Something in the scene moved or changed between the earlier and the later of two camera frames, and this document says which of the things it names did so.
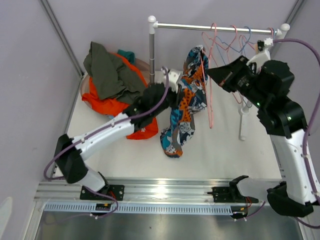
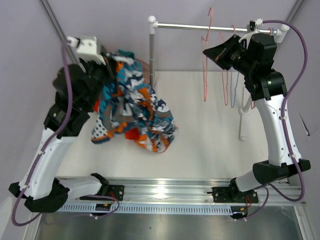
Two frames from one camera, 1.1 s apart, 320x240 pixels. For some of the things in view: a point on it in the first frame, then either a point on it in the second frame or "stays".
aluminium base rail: [239, 189] stays
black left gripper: [177, 97] → [111, 77]
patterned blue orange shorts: [192, 98] → [125, 98]
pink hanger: [208, 102] → [205, 86]
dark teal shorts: [129, 55] stays
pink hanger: [233, 95] → [226, 104]
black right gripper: [223, 74] → [219, 54]
